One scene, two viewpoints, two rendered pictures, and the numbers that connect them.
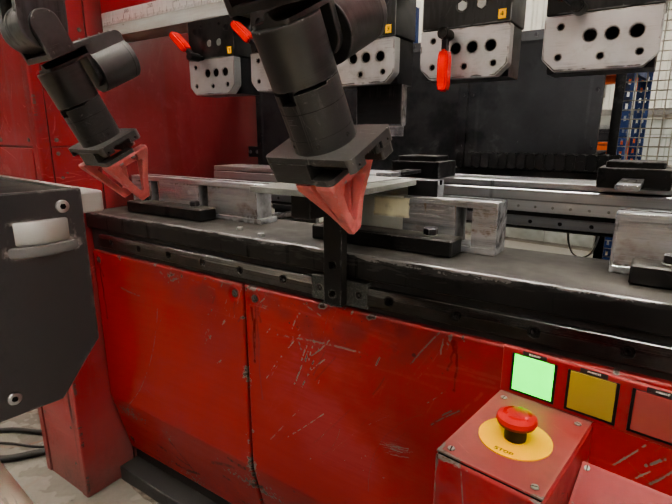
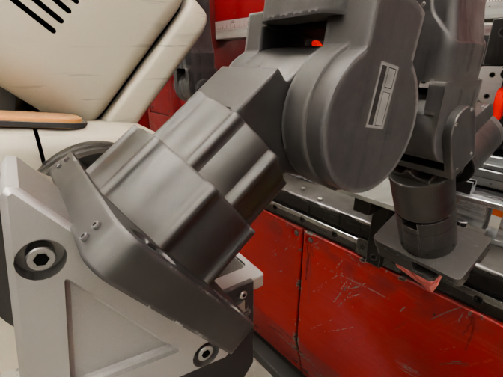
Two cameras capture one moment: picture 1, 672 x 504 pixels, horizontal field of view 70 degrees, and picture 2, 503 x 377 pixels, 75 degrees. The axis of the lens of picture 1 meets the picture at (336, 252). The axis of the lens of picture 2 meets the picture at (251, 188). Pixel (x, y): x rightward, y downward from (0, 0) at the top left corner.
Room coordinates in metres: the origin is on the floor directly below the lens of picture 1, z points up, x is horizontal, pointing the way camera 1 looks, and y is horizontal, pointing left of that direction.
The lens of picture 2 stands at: (0.08, 0.11, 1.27)
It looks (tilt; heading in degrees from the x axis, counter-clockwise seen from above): 22 degrees down; 16
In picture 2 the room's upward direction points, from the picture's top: straight up
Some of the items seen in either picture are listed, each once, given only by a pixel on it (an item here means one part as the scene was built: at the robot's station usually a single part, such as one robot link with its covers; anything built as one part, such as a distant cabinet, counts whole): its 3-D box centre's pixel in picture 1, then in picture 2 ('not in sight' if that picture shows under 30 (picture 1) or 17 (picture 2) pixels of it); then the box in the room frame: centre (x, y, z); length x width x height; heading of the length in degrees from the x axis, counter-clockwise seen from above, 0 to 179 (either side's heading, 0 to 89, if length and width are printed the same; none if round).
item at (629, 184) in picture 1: (632, 176); not in sight; (0.88, -0.54, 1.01); 0.26 x 0.12 x 0.05; 146
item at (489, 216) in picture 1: (402, 217); (433, 201); (0.95, -0.13, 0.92); 0.39 x 0.06 x 0.10; 56
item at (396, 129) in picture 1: (380, 111); not in sight; (0.99, -0.09, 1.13); 0.10 x 0.02 x 0.10; 56
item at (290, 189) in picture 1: (338, 185); (389, 182); (0.86, -0.01, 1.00); 0.26 x 0.18 x 0.01; 146
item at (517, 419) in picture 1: (515, 428); not in sight; (0.44, -0.18, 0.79); 0.04 x 0.04 x 0.04
